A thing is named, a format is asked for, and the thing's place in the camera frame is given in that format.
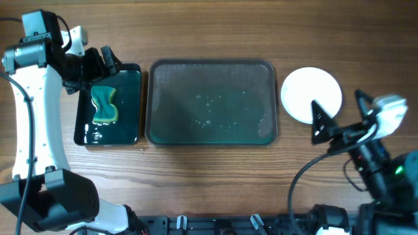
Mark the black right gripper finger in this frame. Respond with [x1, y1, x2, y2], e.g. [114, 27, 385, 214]
[355, 89, 376, 119]
[311, 101, 337, 145]

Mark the green yellow sponge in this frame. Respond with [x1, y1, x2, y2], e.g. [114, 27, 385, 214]
[91, 86, 119, 124]

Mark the white plate top stained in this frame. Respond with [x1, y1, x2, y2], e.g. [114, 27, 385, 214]
[280, 67, 343, 124]

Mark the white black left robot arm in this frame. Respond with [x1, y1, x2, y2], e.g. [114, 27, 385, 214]
[1, 9, 148, 234]

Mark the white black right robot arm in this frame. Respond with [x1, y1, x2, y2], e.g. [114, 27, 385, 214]
[290, 90, 417, 234]

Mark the black water tray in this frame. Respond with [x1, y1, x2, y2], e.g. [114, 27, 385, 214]
[74, 63, 142, 146]

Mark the dark grey serving tray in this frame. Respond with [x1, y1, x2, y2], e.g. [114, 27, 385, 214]
[144, 59, 278, 146]

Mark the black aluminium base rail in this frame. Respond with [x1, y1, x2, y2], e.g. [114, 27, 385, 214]
[130, 213, 369, 235]

